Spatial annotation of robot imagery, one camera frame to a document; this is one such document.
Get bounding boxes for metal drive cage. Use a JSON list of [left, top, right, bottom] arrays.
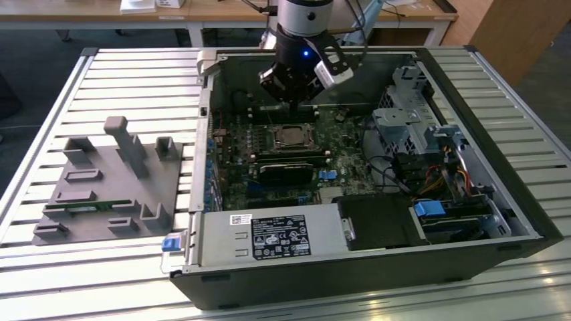
[[371, 63, 465, 158]]

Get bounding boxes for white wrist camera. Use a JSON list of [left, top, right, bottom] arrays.
[[314, 53, 357, 90]]

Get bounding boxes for blue disk carrier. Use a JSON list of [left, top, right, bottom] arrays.
[[413, 199, 448, 220]]

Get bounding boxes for pale blue teach pendant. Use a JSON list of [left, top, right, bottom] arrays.
[[343, 0, 385, 46]]

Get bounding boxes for grey parts rack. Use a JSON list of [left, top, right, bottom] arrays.
[[31, 115, 185, 247]]

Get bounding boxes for RAM slot white clips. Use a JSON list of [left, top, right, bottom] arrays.
[[247, 112, 319, 118], [247, 104, 319, 110]]

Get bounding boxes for black open PC case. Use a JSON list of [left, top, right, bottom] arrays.
[[169, 46, 565, 310]]

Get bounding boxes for black plastic shroud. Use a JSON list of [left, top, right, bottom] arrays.
[[333, 194, 433, 252]]

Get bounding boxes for black graphics card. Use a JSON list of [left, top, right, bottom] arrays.
[[258, 162, 314, 185]]

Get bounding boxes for green RAM stick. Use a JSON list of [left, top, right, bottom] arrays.
[[65, 199, 135, 212]]

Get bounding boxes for blue case latch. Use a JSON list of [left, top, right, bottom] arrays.
[[161, 233, 187, 253]]

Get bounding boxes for black cable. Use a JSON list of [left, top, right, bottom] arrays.
[[365, 155, 419, 195]]

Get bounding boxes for green motherboard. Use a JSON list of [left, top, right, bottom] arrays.
[[207, 106, 381, 213]]

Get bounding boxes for wooden cabinet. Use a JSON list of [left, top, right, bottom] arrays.
[[439, 0, 571, 88]]

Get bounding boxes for wooden desk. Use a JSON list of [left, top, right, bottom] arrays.
[[0, 0, 461, 47]]

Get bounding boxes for coloured power wire bundle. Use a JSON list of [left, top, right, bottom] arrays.
[[419, 163, 476, 199]]

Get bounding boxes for white paper sheets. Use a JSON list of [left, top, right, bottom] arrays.
[[385, 0, 450, 11]]

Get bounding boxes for silver power supply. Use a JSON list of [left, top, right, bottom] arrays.
[[190, 209, 347, 270]]

